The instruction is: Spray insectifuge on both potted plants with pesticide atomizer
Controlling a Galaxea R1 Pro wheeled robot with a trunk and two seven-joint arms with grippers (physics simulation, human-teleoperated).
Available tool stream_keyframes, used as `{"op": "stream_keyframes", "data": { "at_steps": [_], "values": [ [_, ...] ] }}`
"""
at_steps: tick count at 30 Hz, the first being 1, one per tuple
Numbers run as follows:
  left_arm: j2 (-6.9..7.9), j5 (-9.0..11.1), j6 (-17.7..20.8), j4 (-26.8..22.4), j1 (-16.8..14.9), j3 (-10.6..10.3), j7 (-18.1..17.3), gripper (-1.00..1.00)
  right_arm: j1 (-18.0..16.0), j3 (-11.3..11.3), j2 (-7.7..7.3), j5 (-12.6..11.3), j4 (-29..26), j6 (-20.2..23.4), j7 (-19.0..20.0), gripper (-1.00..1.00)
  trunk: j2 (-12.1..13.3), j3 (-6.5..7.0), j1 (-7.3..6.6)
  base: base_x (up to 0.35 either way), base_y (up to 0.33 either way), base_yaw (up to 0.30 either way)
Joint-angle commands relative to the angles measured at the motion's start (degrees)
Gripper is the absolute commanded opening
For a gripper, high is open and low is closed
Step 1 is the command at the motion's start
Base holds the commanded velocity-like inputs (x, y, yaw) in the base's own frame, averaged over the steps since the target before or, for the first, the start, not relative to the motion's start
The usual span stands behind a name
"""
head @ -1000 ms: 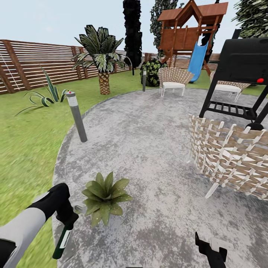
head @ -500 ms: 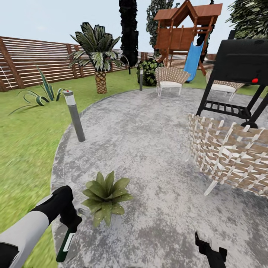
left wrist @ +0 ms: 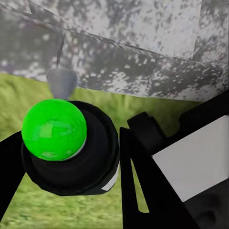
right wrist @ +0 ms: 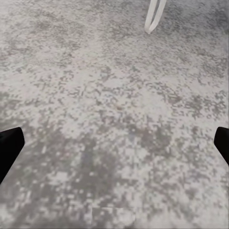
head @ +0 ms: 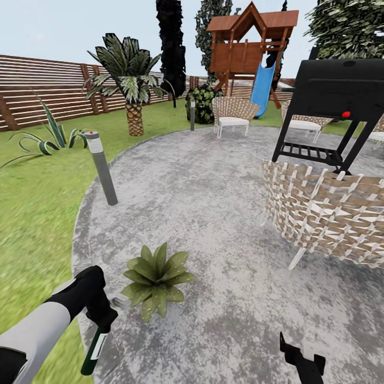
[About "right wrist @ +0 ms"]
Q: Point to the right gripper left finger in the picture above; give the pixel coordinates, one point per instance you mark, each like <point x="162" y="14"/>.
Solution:
<point x="11" y="143"/>

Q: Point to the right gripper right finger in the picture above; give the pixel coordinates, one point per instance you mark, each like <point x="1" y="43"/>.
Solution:
<point x="221" y="141"/>

